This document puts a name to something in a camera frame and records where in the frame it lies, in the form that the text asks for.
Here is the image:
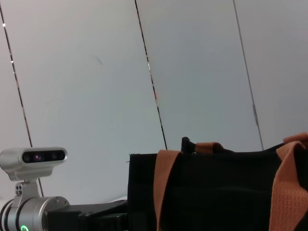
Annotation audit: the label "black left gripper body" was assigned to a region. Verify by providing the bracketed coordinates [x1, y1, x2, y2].
[47, 199, 130, 231]

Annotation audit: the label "black food bag orange straps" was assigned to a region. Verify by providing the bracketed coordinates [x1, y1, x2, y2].
[127, 131, 308, 231]

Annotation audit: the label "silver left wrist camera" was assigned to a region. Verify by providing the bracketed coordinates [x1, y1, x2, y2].
[0, 146, 68, 210]

